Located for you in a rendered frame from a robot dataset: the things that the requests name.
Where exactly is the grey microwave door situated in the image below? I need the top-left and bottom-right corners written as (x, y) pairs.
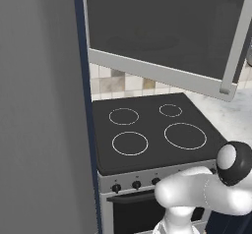
top-left (82, 0), bottom-right (252, 102)

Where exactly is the navy tall side panel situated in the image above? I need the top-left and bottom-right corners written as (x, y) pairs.
top-left (72, 0), bottom-right (103, 234)

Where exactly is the black hob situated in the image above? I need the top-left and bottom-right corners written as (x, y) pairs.
top-left (91, 92), bottom-right (229, 177)

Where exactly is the silver oven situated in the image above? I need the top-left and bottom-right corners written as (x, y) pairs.
top-left (96, 158), bottom-right (224, 234)

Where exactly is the black glass oven door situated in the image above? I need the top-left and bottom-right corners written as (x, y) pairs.
top-left (109, 195), bottom-right (211, 234)

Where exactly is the navy base cupboard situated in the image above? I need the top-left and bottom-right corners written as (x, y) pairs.
top-left (206, 209), bottom-right (252, 234)

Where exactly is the black oven door handle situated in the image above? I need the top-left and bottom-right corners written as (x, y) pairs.
top-left (105, 190), bottom-right (158, 205)

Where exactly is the grey microwave door handle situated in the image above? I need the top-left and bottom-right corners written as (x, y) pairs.
top-left (219, 1), bottom-right (252, 96)

